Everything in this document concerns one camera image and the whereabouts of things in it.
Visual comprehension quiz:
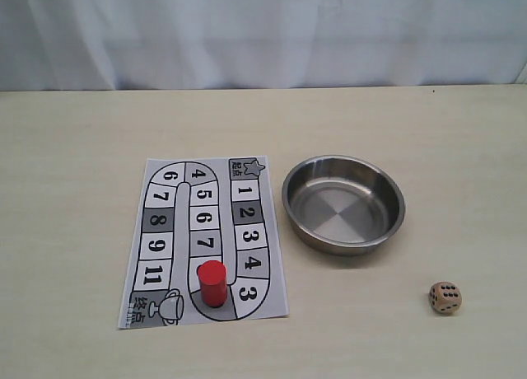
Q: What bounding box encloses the white curtain backdrop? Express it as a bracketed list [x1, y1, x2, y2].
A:
[1, 0, 526, 91]

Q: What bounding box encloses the red cylinder game piece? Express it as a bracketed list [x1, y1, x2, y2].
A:
[197, 260, 227, 308]

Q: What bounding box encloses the paper number game board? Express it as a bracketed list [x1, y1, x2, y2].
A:
[119, 156, 289, 330]

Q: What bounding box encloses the wooden die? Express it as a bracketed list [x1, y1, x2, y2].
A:
[428, 281, 462, 315]

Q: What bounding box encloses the round steel dish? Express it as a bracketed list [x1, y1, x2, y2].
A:
[281, 155, 406, 256]

